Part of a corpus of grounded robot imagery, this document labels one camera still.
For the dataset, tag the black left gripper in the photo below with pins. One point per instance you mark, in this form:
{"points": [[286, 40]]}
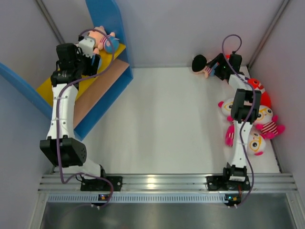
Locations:
{"points": [[91, 69]]}

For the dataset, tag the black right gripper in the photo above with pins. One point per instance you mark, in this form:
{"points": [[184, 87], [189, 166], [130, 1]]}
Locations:
{"points": [[221, 60]]}

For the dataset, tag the pig doll black hair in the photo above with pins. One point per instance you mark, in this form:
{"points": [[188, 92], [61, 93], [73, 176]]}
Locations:
{"points": [[200, 65]]}

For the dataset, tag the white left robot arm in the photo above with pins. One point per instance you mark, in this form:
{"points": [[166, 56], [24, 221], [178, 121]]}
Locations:
{"points": [[60, 146]]}

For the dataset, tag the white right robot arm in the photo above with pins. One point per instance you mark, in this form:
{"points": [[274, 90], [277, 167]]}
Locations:
{"points": [[244, 112]]}

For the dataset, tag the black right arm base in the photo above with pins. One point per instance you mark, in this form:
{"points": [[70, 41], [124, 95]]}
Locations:
{"points": [[226, 182]]}

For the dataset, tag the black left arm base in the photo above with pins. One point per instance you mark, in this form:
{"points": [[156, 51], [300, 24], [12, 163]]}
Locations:
{"points": [[99, 185]]}

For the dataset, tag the blue wooden toy shelf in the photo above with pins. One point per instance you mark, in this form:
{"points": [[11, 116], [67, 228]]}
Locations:
{"points": [[28, 59]]}

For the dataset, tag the white panda doll yellow glasses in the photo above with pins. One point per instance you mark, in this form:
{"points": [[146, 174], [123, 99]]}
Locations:
{"points": [[226, 107]]}

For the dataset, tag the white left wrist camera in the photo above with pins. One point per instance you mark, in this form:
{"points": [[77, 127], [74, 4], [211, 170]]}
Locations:
{"points": [[87, 46]]}

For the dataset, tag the aluminium mounting rail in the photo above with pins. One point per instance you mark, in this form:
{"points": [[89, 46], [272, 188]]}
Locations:
{"points": [[175, 182]]}

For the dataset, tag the slotted grey cable duct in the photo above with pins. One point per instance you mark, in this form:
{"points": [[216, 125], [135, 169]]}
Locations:
{"points": [[144, 198]]}

